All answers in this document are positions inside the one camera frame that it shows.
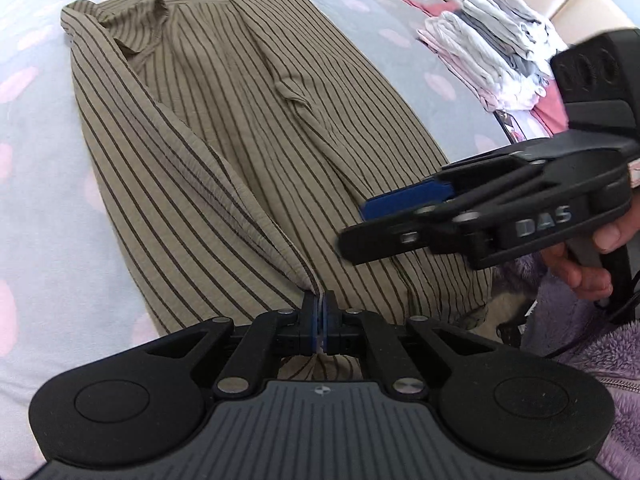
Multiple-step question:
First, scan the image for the purple fuzzy robe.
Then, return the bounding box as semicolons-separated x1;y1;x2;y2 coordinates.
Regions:
492;255;640;480

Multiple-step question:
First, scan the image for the dark pink pillow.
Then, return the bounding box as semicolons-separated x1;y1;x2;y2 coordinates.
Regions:
400;0;572;137

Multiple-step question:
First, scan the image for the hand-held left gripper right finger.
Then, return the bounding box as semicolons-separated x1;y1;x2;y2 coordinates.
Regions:
320;292;493;397

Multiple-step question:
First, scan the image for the stack of folded clothes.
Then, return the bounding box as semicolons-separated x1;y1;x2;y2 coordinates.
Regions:
416;0;568;113

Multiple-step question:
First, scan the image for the person's right hand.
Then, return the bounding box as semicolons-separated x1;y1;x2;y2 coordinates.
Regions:
542;200;640;306

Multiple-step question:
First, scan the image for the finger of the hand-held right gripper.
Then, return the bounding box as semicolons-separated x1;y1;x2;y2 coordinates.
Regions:
361;137;626;222
337;160;623;267

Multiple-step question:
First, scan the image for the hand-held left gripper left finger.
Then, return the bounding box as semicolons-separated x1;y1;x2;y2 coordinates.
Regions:
142;292;319;397

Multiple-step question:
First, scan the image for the brown striped shirt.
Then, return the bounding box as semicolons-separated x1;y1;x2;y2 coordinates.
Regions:
60;0;496;378

